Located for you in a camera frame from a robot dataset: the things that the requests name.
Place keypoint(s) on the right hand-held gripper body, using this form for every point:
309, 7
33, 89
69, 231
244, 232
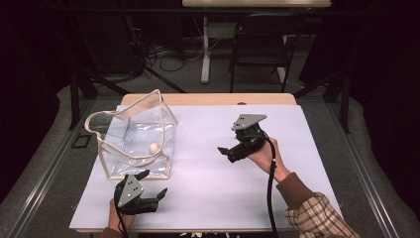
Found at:
247, 139

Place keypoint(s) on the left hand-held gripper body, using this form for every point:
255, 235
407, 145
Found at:
129, 191

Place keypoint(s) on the small white ball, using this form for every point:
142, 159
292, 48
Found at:
154, 148

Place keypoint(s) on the clear plastic bag beige trim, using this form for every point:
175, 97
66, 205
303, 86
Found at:
138, 145

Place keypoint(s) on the person's right hand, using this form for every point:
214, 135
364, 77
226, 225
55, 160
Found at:
265, 158

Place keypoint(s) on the person's left hand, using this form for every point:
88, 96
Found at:
117, 219

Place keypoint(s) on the white table sheet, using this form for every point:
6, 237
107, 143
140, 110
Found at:
204, 198

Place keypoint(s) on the wooden table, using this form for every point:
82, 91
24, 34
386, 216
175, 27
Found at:
211, 98

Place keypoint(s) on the black chair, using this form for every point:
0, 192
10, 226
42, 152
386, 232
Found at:
261, 43

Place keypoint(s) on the black metal stand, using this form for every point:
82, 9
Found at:
345, 102
75, 99

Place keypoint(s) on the white-legged desk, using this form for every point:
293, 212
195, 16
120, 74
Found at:
256, 3

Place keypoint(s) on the metal floor rail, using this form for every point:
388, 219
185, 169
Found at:
363, 172
46, 172

